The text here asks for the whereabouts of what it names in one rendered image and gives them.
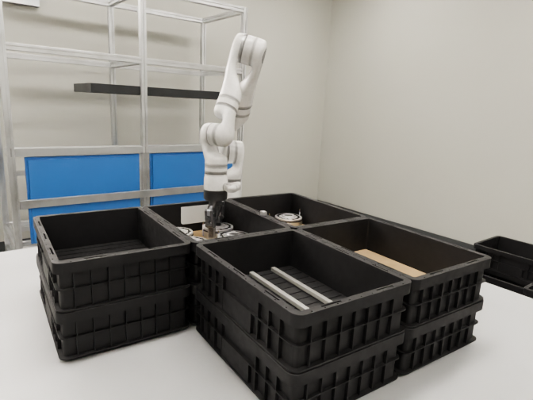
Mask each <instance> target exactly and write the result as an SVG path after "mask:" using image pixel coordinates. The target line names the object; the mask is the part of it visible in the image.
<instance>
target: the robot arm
mask: <svg viewBox="0 0 533 400"><path fill-rule="evenodd" d="M266 52H267V43H266V41H265V40H263V39H261V38H258V37H254V36H251V35H248V34H246V33H238V34H237V35H236V37H235V38H234V41H233V42H232V47H231V51H230V54H229V58H228V63H227V67H226V70H225V74H224V81H223V84H222V88H221V90H220V94H219V97H218V99H217V103H216V105H215V107H214V111H213V112H214V115H215V116H216V117H217V118H219V119H221V120H222V122H221V124H220V123H205V124H204V125H203V126H202V127H201V131H200V142H201V147H202V151H203V154H204V157H205V177H204V199H205V200H207V201H209V205H208V208H207V209H205V227H208V238H209V239H213V238H215V236H216V226H221V222H222V219H224V204H225V200H226V199H228V198H238V197H240V190H241V178H242V172H243V158H244V144H243V142H242V141H239V140H233V139H234V134H235V131H236V130H237V129H239V128H240V127H241V126H242V125H243V124H244V123H245V122H246V121H247V119H248V118H249V116H250V112H251V107H252V103H253V99H254V95H255V88H256V84H257V82H258V79H259V74H260V71H261V68H262V65H263V61H264V59H265V55H266ZM237 62H238V63H242V64H245V65H248V66H251V71H250V73H249V74H248V75H247V77H246V78H245V79H244V80H243V81H242V82H241V83H239V80H238V77H237V73H236V65H237ZM228 163H233V166H232V167H231V168H229V169H228V170H227V168H228ZM210 221H211V223H210Z"/></svg>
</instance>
